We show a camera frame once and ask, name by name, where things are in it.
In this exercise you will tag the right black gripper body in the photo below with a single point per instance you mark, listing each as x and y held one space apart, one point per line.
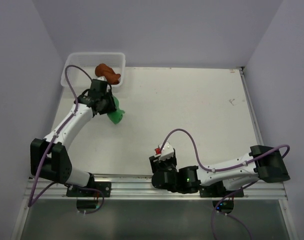
168 165

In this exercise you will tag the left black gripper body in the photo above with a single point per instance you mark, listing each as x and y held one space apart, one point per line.
108 105

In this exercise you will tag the green towel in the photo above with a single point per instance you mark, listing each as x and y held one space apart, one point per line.
116 116

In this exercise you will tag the brown towel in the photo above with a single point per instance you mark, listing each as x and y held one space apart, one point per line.
102 70

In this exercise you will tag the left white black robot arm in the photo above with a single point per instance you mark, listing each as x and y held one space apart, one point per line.
49 156

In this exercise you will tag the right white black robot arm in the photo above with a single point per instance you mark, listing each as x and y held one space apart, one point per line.
261 163

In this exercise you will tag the white plastic basket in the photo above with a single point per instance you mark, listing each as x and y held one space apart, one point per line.
88 61

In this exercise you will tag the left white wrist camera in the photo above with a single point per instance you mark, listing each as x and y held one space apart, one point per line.
102 78

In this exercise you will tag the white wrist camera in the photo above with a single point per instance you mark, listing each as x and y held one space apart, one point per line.
166 151
102 78

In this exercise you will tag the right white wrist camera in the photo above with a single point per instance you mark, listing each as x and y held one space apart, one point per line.
166 151

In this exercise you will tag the aluminium mounting rail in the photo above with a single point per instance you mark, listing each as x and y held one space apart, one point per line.
130 187

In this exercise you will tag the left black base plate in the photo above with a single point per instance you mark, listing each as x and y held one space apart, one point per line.
92 190

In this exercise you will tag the right side aluminium rail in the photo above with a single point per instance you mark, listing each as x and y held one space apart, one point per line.
251 109

